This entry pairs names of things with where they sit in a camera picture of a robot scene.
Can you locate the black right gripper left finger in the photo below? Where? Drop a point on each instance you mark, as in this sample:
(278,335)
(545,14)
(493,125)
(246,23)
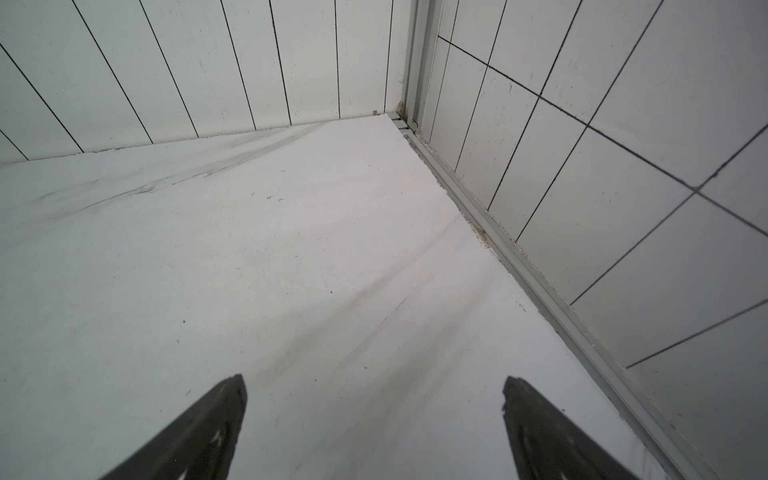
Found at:
(199,444)

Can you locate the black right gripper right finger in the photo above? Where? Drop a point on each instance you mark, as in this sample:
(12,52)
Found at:
(545,444)

